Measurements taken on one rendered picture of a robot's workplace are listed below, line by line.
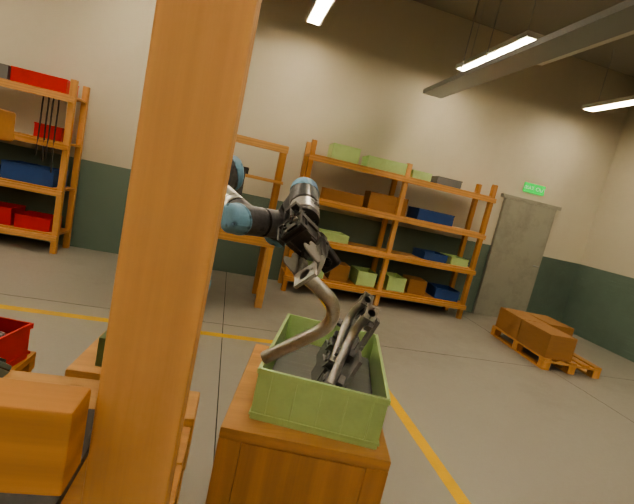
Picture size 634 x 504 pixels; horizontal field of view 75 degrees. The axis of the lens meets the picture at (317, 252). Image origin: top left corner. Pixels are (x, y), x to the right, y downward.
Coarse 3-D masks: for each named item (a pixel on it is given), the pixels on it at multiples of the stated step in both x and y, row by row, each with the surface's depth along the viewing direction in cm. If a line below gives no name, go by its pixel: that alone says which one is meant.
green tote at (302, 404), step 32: (288, 320) 184; (256, 384) 128; (288, 384) 127; (320, 384) 126; (384, 384) 135; (256, 416) 129; (288, 416) 128; (320, 416) 128; (352, 416) 127; (384, 416) 126
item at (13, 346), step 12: (0, 324) 132; (12, 324) 132; (24, 324) 132; (0, 336) 127; (12, 336) 124; (24, 336) 130; (0, 348) 120; (12, 348) 126; (24, 348) 132; (12, 360) 126
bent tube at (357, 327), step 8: (368, 304) 135; (368, 312) 136; (376, 312) 134; (360, 320) 137; (368, 320) 132; (352, 328) 141; (360, 328) 139; (352, 336) 140; (344, 344) 139; (344, 352) 137; (336, 360) 135; (344, 360) 136; (336, 368) 133; (336, 376) 131
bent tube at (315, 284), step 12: (312, 264) 83; (300, 276) 84; (312, 276) 80; (312, 288) 83; (324, 288) 84; (324, 300) 85; (336, 300) 86; (336, 312) 87; (324, 324) 89; (336, 324) 90; (300, 336) 92; (312, 336) 91; (276, 348) 94; (288, 348) 93; (264, 360) 95
